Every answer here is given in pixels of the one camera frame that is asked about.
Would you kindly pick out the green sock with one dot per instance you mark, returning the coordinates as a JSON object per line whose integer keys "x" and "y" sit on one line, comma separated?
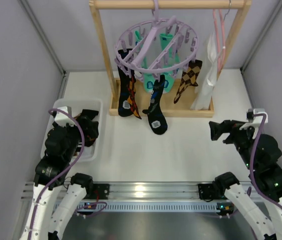
{"x": 148, "y": 82}
{"x": 167, "y": 75}

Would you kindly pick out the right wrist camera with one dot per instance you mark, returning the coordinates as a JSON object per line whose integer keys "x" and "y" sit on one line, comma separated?
{"x": 255, "y": 117}

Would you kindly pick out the brown argyle sock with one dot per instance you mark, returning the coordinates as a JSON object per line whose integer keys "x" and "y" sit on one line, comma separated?
{"x": 189, "y": 78}

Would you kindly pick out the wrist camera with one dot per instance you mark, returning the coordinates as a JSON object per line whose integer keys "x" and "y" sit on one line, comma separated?
{"x": 62, "y": 118}
{"x": 255, "y": 117}

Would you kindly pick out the white plastic basket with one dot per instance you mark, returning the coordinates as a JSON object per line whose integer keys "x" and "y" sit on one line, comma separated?
{"x": 77, "y": 105}

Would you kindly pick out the white hanging garment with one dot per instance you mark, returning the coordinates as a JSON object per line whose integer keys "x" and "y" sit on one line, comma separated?
{"x": 207, "y": 77}

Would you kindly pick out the socks pile in basket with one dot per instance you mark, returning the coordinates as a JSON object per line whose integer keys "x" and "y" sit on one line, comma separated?
{"x": 89, "y": 126}

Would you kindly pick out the black blue patterned sock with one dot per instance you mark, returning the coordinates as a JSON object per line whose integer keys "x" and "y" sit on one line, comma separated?
{"x": 156, "y": 119}

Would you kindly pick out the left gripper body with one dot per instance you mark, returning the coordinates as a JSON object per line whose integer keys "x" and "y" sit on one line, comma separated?
{"x": 84, "y": 124}

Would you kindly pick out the black sock with label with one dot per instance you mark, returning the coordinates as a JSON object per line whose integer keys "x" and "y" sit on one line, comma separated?
{"x": 124, "y": 107}

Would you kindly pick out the aluminium mounting rail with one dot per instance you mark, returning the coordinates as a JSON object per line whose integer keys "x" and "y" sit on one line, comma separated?
{"x": 159, "y": 197}

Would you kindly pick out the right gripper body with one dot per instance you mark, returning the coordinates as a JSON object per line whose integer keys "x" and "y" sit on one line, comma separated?
{"x": 229, "y": 131}

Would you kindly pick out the pink clothes hanger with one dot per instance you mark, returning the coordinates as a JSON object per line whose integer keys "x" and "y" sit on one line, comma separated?
{"x": 221, "y": 48}

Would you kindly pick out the red orange argyle sock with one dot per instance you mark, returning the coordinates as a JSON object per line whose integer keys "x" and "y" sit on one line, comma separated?
{"x": 131, "y": 100}

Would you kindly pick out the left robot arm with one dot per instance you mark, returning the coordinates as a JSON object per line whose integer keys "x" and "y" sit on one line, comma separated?
{"x": 43, "y": 223}

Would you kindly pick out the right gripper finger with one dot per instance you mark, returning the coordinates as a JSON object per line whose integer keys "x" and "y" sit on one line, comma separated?
{"x": 217, "y": 129}
{"x": 230, "y": 139}

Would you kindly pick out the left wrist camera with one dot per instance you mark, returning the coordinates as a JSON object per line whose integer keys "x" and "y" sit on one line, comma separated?
{"x": 62, "y": 118}

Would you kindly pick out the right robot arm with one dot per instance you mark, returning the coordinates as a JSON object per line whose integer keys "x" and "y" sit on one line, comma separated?
{"x": 268, "y": 184}

